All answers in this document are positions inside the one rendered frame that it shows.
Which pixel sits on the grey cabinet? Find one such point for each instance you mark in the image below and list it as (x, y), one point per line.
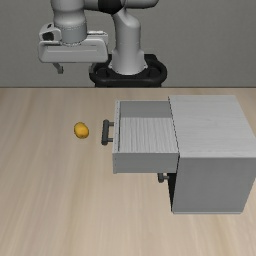
(210, 150)

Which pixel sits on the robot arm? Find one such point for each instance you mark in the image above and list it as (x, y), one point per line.
(126, 40)

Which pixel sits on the yellow mango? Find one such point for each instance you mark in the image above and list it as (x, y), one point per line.
(81, 130)

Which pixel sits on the grey open drawer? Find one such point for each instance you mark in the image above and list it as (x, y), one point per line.
(146, 136)

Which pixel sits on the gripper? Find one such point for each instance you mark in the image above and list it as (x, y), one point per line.
(73, 53)

